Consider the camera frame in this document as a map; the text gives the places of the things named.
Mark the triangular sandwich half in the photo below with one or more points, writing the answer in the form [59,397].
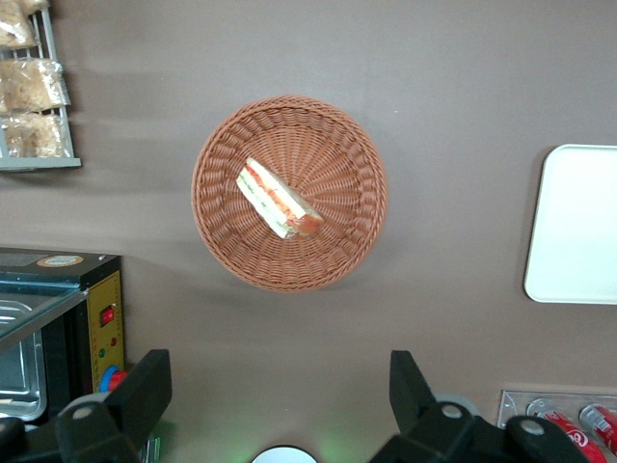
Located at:
[275,198]

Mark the steel pan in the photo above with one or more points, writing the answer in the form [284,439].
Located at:
[21,381]

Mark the cream rectangular plastic tray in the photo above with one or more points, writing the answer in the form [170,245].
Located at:
[578,226]

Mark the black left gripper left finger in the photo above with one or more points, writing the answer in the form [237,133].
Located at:
[130,405]

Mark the black food warmer yellow panel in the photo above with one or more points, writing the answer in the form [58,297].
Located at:
[103,299]

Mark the round brown wicker basket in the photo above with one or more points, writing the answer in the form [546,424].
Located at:
[332,159]

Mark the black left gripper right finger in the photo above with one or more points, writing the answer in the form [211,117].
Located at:
[424,424]

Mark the clear acrylic can holder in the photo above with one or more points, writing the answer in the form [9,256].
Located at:
[511,405]

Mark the clear bag of puffed snacks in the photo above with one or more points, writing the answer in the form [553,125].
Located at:
[29,84]
[34,135]
[14,31]

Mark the red cola can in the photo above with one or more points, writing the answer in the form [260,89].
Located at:
[573,434]
[600,422]

